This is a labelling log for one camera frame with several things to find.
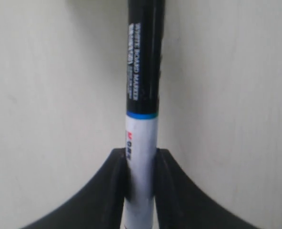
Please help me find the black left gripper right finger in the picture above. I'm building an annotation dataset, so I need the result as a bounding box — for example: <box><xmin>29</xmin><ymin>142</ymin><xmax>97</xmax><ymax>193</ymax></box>
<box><xmin>155</xmin><ymin>148</ymin><xmax>255</xmax><ymax>229</ymax></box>

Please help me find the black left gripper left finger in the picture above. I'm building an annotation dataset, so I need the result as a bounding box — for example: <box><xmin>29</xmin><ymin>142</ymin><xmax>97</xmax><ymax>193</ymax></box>
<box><xmin>25</xmin><ymin>148</ymin><xmax>127</xmax><ymax>229</ymax></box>

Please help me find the black and white whiteboard marker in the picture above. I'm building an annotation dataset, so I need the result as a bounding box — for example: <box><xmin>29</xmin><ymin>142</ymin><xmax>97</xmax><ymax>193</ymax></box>
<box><xmin>124</xmin><ymin>0</ymin><xmax>165</xmax><ymax>229</ymax></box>

